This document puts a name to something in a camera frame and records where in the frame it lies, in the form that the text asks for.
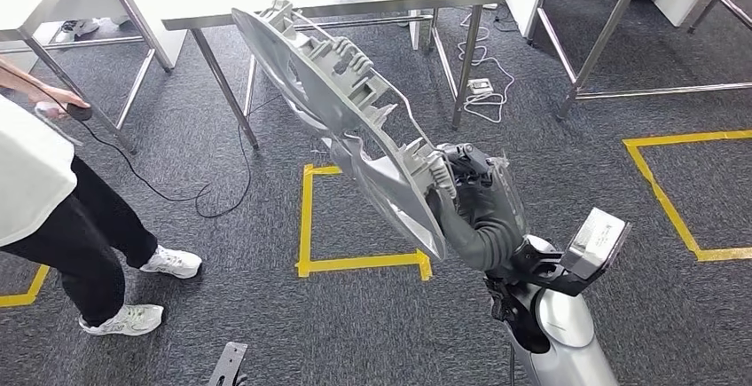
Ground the person's foot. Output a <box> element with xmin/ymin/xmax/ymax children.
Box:
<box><xmin>60</xmin><ymin>17</ymin><xmax>102</xmax><ymax>43</ymax></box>

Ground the yellow floor tape square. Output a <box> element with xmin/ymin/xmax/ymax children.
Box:
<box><xmin>295</xmin><ymin>163</ymin><xmax>435</xmax><ymax>282</ymax></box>
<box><xmin>623</xmin><ymin>129</ymin><xmax>752</xmax><ymax>264</ymax></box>

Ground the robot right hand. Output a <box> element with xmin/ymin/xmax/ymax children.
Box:
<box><xmin>426</xmin><ymin>143</ymin><xmax>530</xmax><ymax>243</ymax></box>

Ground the black floor cable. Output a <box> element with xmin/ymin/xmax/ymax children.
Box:
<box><xmin>82</xmin><ymin>93</ymin><xmax>283</xmax><ymax>220</ymax></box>

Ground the silver wheel hubcap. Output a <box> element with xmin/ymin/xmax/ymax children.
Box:
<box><xmin>231</xmin><ymin>0</ymin><xmax>448</xmax><ymax>262</ymax></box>

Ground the person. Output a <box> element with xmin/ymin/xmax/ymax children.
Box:
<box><xmin>0</xmin><ymin>57</ymin><xmax>204</xmax><ymax>338</ymax></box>

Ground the white floor cable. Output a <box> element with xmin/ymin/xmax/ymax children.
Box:
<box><xmin>458</xmin><ymin>12</ymin><xmax>516</xmax><ymax>124</ymax></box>

